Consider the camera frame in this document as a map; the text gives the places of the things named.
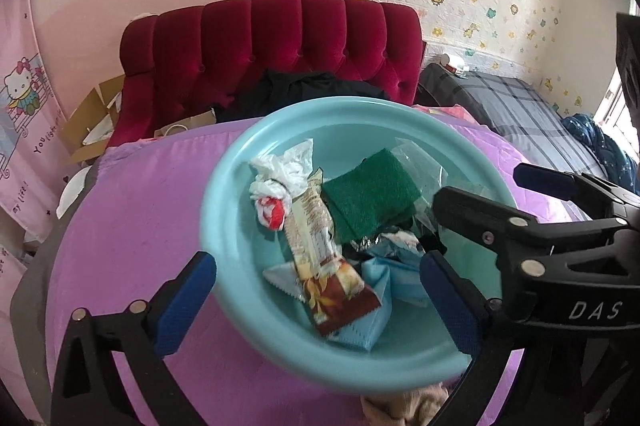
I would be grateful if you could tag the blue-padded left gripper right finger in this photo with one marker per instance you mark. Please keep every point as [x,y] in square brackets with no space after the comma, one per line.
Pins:
[483,392]

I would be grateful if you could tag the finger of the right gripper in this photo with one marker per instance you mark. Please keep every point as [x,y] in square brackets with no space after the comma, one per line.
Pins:
[596,197]
[498,227]

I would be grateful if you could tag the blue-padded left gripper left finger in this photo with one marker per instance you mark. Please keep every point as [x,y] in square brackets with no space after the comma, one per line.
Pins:
[88,389]

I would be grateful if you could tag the clear zip plastic bag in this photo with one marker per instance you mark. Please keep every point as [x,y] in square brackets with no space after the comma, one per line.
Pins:
[426,173]

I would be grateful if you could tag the green scouring pad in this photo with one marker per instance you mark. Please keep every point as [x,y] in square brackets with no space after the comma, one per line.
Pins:
[376,193]

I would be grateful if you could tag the tan knitted cloth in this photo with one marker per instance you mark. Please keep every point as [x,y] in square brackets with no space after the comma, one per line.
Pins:
[414,407]

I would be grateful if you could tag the brown beige snack bar wrapper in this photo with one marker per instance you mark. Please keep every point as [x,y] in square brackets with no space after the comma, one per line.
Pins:
[336,294]

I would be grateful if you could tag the white red tissue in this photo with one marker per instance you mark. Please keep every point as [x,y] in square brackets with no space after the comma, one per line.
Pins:
[279,179]

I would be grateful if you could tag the white noodle snack packet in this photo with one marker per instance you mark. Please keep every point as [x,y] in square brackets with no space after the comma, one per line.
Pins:
[284,277]

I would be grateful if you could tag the dark blue patterned cloth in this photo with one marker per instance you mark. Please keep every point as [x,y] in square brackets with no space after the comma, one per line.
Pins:
[618,165]

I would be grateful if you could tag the grey plaid mattress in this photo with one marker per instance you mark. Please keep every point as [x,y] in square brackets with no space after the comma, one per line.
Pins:
[514,110]

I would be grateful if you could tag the teal plastic basin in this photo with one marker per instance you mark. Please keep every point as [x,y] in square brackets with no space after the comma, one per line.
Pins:
[415,349]

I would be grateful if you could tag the purple quilted table cover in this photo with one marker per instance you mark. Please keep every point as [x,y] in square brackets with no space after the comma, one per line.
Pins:
[140,221]

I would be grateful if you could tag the white plastic colander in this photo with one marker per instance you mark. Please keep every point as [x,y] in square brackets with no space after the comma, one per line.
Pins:
[71,191]

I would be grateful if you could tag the black clothing on sofa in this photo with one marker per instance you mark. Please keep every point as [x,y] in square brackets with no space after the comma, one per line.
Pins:
[277,90]

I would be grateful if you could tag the pink hello kitty curtain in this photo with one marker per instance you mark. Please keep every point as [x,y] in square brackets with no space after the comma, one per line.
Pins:
[34,161]

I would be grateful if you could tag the brown paper bag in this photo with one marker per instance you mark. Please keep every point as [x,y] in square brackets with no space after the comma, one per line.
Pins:
[190,122]

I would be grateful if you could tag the cardboard box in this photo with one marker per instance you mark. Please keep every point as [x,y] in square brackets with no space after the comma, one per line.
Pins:
[88,130]

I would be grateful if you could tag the red velvet tufted sofa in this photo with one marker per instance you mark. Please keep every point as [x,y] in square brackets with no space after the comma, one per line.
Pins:
[183,62]

